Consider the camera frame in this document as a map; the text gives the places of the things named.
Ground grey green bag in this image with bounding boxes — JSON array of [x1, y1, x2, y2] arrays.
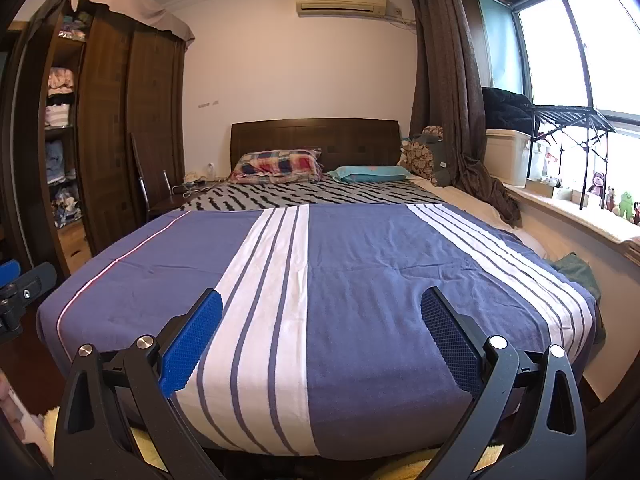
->
[[411, 132, 454, 187]]

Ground brown patterned cushion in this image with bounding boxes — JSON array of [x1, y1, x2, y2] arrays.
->
[[400, 126, 445, 179]]

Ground black jacket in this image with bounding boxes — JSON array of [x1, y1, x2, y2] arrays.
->
[[482, 86, 542, 137]]

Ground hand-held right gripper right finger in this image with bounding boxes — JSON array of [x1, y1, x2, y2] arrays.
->
[[415, 286, 588, 480]]

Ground white storage box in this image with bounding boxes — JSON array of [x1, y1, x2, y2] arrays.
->
[[484, 128, 544, 187]]

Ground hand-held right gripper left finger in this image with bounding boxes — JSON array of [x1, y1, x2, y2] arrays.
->
[[52, 287, 226, 480]]

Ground blue white striped blanket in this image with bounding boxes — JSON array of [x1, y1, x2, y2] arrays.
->
[[37, 202, 602, 461]]

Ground white striped folded clothes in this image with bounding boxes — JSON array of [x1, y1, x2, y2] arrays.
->
[[44, 103, 71, 128]]

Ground dark wooden headboard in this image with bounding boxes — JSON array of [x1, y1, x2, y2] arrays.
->
[[230, 118, 401, 177]]

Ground pink folded clothes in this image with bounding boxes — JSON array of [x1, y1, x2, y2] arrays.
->
[[47, 67, 76, 95]]

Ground brown curtain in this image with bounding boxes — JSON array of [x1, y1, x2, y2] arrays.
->
[[405, 0, 524, 227]]

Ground white cable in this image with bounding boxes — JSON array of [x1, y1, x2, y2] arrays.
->
[[172, 170, 222, 199]]

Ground green frog toy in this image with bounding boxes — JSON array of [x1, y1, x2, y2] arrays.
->
[[617, 190, 637, 221]]

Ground teal pillow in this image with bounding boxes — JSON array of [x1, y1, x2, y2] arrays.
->
[[327, 164, 414, 185]]

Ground plaid pillow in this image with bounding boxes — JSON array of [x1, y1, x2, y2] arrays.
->
[[228, 148, 324, 185]]

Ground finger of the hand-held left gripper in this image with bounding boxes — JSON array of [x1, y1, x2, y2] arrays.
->
[[0, 259, 58, 334]]

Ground printed folded clothes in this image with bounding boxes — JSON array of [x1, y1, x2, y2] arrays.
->
[[52, 187, 84, 227]]

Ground folding chair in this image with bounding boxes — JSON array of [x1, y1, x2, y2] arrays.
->
[[129, 132, 174, 222]]

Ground pale pink cloth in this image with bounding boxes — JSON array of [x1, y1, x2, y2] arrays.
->
[[0, 371, 50, 463]]

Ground black drying rack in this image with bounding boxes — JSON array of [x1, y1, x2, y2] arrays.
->
[[527, 102, 619, 212]]

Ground light blue folded clothes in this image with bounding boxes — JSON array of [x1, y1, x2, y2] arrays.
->
[[45, 139, 76, 185]]

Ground teal window blind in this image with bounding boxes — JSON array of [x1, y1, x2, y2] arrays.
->
[[475, 0, 524, 97]]

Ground wall air conditioner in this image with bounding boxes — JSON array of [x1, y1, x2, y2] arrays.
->
[[293, 0, 389, 18]]

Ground dark wooden wardrobe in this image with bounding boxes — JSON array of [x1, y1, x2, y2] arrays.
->
[[0, 0, 189, 277]]

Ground grey zebra pattern sheet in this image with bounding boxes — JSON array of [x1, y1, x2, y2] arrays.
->
[[177, 177, 447, 213]]

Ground cream bed sheet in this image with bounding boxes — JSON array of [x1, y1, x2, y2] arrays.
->
[[414, 179, 547, 262]]

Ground dark green cloth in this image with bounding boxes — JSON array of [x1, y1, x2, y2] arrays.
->
[[549, 253, 602, 302]]

